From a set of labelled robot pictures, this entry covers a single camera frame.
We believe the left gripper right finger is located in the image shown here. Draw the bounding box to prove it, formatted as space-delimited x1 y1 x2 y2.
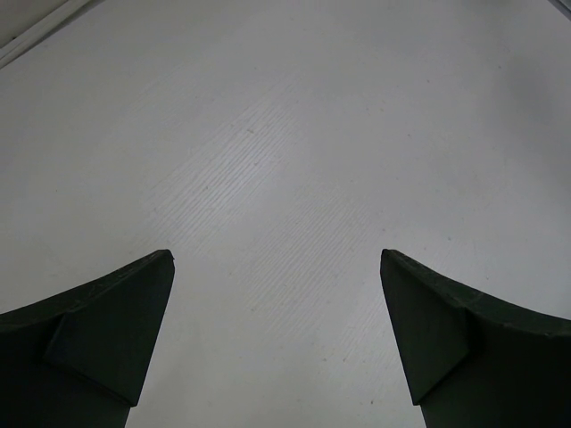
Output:
380 249 570 427

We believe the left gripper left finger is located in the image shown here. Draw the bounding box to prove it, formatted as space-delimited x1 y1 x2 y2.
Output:
1 250 175 427

